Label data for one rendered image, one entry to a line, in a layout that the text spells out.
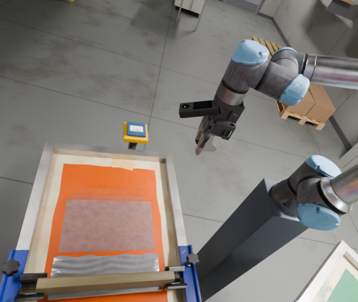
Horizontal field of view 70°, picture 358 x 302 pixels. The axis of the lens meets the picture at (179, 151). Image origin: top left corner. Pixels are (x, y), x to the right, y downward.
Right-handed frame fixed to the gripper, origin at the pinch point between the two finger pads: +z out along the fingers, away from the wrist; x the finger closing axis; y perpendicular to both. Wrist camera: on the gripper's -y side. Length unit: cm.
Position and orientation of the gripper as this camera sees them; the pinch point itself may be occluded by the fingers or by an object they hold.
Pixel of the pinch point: (196, 145)
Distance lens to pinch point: 83.7
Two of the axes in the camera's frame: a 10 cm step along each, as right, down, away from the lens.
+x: 0.4, -7.1, 7.0
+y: 9.6, 2.3, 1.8
